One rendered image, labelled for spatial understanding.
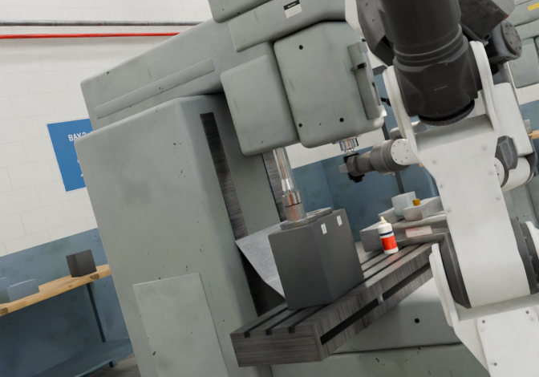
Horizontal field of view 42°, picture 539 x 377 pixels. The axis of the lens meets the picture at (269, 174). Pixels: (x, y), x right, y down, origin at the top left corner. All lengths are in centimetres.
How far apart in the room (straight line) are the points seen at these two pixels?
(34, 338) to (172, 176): 422
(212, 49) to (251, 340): 90
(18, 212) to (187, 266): 420
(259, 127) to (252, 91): 11
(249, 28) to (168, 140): 41
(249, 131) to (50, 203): 453
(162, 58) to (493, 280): 132
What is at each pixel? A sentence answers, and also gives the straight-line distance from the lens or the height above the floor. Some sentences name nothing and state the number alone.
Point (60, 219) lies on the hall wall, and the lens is 647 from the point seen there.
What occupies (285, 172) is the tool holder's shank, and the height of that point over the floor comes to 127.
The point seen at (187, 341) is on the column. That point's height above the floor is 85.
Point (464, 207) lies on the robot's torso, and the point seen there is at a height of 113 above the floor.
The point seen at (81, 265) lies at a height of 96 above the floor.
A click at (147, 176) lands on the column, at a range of 217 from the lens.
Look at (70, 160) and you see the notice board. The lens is 666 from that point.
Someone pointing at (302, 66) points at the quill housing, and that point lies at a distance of 194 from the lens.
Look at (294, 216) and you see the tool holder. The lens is 168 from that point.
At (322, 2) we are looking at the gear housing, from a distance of 188.
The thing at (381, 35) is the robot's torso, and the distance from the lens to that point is 139.
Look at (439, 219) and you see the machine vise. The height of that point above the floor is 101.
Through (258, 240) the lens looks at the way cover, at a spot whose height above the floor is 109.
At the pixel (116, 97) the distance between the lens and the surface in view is 240.
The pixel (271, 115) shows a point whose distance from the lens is 198.
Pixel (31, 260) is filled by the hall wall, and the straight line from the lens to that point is 623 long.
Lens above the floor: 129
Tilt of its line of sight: 1 degrees down
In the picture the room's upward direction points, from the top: 16 degrees counter-clockwise
